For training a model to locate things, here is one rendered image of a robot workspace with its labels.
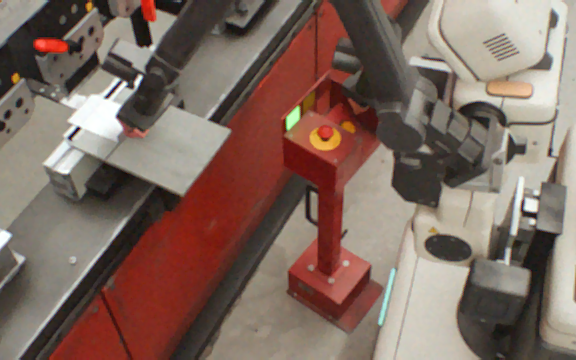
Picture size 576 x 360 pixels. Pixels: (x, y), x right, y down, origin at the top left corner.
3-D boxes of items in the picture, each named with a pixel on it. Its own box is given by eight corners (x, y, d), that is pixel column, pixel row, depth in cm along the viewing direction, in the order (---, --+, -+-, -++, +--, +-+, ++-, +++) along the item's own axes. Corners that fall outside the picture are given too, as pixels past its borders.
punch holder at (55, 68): (56, 92, 136) (29, 21, 123) (20, 76, 139) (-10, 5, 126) (106, 40, 144) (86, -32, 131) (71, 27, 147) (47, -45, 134)
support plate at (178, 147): (183, 197, 144) (182, 194, 144) (73, 148, 153) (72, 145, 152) (232, 133, 154) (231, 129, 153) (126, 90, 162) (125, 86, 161)
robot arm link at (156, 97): (169, 92, 134) (182, 69, 137) (134, 73, 133) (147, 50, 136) (159, 110, 140) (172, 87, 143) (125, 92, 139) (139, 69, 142)
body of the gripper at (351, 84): (355, 72, 178) (363, 52, 171) (391, 97, 176) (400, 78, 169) (339, 89, 175) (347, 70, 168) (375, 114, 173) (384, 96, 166)
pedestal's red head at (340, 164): (335, 197, 184) (337, 149, 170) (282, 166, 190) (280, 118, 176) (380, 145, 193) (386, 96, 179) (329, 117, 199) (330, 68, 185)
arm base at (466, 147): (488, 171, 118) (498, 115, 125) (451, 142, 116) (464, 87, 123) (449, 190, 125) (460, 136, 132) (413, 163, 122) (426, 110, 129)
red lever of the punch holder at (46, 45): (46, 43, 123) (84, 43, 132) (27, 35, 124) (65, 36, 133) (44, 54, 123) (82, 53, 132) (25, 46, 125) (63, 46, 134)
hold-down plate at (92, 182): (107, 201, 159) (104, 193, 156) (86, 192, 160) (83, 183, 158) (185, 106, 174) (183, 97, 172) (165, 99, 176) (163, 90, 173)
